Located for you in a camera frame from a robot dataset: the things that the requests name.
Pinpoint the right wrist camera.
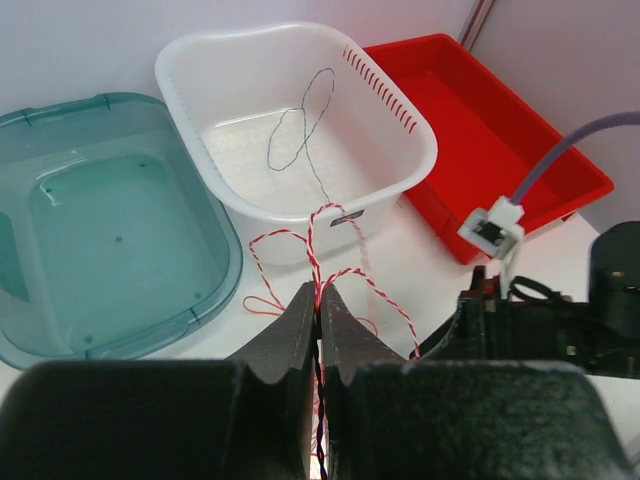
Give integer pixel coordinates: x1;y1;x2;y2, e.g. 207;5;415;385
458;196;525;300

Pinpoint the red white twisted cable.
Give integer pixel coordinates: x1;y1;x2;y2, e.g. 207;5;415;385
242;202;421;480

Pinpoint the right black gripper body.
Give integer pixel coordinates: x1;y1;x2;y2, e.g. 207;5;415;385
416;266;639;378

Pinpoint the teal transparent plastic bin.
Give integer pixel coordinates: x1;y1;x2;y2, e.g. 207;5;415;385
1;93;243;370

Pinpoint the white plastic tub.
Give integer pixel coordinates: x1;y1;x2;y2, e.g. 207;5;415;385
155;22;438;265

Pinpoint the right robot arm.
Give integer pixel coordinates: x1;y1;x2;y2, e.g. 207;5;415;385
416;221;639;379

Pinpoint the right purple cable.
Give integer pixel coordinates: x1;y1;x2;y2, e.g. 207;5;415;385
509;110;640;204

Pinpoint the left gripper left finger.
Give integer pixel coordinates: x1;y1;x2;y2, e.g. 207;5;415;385
1;283;315;479

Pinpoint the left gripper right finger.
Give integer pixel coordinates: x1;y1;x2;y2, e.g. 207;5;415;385
319;288;635;479

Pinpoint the thin dark blue cable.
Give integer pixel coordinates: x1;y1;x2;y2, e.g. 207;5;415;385
266;67;337;201

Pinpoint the red plastic tray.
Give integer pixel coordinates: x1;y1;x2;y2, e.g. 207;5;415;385
362;33;615;266

